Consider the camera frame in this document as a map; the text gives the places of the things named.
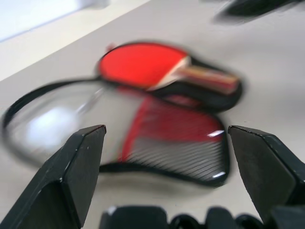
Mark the red table tennis paddle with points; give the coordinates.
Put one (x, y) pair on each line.
(152, 65)

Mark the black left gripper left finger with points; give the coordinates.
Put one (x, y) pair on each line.
(69, 176)

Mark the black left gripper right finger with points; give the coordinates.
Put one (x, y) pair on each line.
(264, 171)

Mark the black red paddle case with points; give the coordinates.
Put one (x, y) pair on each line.
(133, 133)

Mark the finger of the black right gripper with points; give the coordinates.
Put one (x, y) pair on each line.
(252, 7)

